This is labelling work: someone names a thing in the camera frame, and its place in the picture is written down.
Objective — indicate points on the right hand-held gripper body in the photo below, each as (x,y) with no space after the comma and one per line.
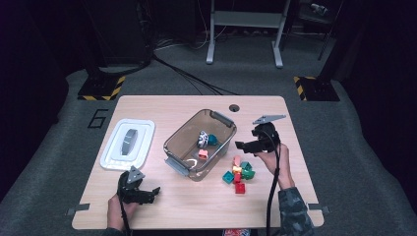
(266,139)

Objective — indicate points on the pink arched building block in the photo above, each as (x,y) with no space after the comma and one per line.
(237,160)

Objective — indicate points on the red building block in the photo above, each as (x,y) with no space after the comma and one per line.
(240,188)
(237,178)

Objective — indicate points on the grey device on stand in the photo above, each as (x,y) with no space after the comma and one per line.
(318,8)

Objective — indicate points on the person's left hand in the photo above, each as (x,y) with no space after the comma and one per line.
(114,213)

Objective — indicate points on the coral orange building block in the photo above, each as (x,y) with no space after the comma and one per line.
(203,154)

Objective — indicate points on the sage green building block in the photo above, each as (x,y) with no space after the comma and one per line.
(246,165)

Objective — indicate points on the black base with hazard stripes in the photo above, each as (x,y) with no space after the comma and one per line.
(319,90)
(98,87)

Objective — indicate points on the white metal desk frame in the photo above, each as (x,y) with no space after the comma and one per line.
(246,19)

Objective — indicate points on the grey tape strip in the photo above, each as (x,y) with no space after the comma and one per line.
(80,207)
(316,206)

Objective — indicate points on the white toy car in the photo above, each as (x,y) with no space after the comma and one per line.
(203,139)

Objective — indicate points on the blue building block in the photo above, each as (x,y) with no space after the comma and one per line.
(213,140)

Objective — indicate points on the transparent grey storage box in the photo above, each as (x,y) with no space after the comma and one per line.
(183,141)

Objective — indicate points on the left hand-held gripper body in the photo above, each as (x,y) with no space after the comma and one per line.
(129,191)

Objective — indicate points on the yellow building block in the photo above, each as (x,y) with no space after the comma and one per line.
(236,169)

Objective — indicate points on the person's right hand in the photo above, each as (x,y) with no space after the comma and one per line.
(278,167)

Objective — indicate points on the red patterned object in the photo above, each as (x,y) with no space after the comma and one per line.
(236,232)

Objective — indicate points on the black equipment cabinet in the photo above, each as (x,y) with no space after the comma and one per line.
(121,32)

